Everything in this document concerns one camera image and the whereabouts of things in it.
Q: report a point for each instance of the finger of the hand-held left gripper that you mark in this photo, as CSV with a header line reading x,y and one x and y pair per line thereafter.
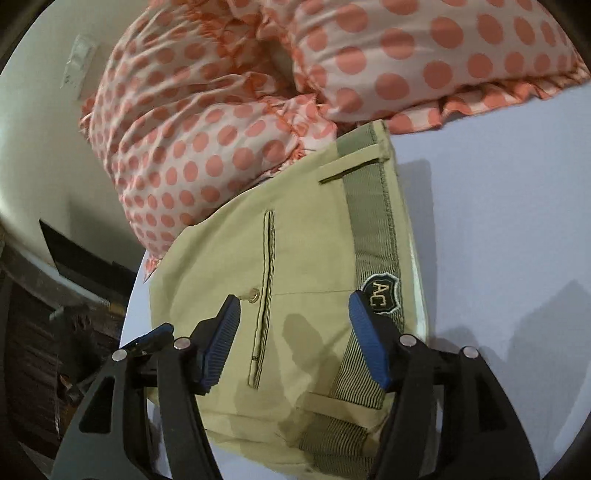
x,y
156,335

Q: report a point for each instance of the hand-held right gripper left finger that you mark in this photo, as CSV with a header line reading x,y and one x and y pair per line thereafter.
x,y
220,344

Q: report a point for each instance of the dark wooden furniture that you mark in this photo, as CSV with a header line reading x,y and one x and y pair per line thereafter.
x,y
32,350

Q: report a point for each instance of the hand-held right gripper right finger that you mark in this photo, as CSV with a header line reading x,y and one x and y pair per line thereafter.
x,y
367,341

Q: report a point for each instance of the khaki pants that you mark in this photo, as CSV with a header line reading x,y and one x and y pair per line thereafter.
x,y
309,258

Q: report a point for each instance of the black flat panel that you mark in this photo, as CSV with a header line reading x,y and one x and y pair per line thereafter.
x,y
78,258

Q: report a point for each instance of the white wall switch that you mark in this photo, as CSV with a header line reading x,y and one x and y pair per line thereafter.
x,y
79,67

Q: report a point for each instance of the orange polka dot pillow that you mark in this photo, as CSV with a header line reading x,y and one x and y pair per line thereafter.
x,y
184,138
415,60

